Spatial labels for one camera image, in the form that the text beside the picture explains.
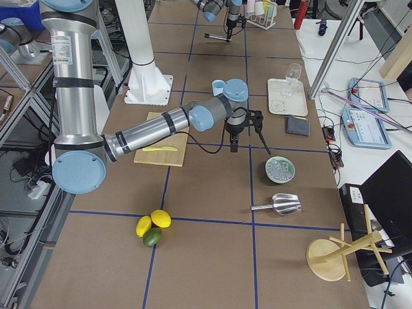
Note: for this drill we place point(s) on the yellow cup in rack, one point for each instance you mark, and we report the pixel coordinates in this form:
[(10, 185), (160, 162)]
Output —
[(266, 5)]

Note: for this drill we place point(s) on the aluminium frame post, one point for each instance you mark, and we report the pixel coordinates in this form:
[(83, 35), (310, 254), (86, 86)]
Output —
[(347, 22)]

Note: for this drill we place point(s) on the yellow plastic knife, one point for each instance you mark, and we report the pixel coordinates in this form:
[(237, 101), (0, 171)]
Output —
[(163, 148)]

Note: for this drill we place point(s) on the blue teach pendant near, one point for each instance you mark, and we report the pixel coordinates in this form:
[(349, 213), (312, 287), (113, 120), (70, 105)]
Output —
[(365, 130)]

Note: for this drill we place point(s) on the cream bear serving tray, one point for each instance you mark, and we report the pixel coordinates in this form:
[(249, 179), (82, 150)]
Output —
[(283, 100)]

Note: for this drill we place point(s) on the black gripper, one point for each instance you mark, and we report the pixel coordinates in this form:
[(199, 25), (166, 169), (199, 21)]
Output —
[(233, 129), (230, 22)]

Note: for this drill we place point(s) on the green bowl of ice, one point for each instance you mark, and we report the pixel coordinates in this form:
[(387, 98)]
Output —
[(279, 169)]

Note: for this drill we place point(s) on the pale green cup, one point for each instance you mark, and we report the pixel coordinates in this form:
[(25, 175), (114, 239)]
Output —
[(271, 10)]

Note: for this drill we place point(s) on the light blue plastic cup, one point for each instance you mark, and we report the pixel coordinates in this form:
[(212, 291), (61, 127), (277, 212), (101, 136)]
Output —
[(217, 87)]

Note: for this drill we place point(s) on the folded grey cloth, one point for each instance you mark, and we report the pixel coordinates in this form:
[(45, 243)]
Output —
[(297, 126)]

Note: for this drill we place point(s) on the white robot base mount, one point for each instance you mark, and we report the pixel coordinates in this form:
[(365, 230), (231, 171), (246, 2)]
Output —
[(147, 85)]

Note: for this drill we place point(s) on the bamboo cutting board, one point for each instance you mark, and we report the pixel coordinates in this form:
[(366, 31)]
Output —
[(169, 158)]

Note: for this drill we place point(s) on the pink cup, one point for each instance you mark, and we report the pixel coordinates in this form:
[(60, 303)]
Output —
[(250, 8)]

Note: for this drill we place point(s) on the steel muddler black tip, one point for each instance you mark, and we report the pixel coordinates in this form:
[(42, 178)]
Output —
[(217, 37)]

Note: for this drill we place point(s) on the whole yellow lemon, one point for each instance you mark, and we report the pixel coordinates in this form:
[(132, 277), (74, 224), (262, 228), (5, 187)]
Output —
[(143, 226), (161, 218)]

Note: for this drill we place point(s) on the green lime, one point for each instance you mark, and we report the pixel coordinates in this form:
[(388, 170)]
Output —
[(152, 237)]

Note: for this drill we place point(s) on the black monitor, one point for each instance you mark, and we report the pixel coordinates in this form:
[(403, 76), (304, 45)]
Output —
[(388, 193)]

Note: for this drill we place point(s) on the blue teach pendant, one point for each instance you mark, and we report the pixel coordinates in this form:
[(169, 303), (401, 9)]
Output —
[(365, 130), (370, 94)]

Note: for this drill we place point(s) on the white cup in rack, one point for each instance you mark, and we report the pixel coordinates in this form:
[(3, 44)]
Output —
[(259, 10)]

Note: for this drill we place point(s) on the clear wine glass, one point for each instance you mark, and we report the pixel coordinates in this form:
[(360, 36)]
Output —
[(292, 75)]

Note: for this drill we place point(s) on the white wire cup rack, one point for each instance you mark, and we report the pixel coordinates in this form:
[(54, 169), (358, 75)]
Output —
[(260, 20)]

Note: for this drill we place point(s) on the red cylinder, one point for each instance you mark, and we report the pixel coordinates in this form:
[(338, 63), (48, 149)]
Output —
[(303, 5)]

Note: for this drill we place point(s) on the blue teach pendant far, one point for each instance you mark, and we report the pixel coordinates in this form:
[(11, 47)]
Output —
[(370, 94)]

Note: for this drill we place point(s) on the steel ice scoop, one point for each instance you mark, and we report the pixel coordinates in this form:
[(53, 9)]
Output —
[(281, 203)]

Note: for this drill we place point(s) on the round wooden stand base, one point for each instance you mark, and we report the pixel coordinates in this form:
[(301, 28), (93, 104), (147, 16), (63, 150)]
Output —
[(327, 257)]

